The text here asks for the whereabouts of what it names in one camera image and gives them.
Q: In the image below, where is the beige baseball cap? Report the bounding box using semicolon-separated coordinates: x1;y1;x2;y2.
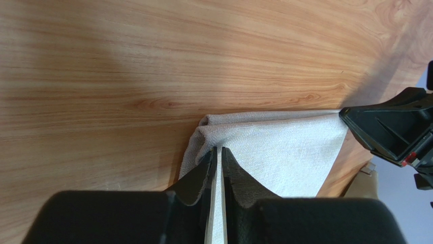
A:
343;162;379;200

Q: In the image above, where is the beige cloth napkin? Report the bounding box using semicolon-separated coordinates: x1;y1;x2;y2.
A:
178;109;349;244

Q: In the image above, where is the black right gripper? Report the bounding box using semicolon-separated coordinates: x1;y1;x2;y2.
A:
338;60;433;190

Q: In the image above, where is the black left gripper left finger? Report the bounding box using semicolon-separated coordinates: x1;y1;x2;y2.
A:
166;147;218;243

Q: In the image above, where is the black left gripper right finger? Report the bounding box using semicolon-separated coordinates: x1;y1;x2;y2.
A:
222;147;281;243

